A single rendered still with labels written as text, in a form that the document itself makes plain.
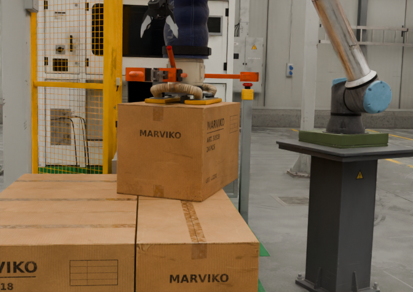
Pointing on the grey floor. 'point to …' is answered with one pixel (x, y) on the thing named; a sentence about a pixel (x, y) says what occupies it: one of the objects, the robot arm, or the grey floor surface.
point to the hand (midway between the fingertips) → (158, 38)
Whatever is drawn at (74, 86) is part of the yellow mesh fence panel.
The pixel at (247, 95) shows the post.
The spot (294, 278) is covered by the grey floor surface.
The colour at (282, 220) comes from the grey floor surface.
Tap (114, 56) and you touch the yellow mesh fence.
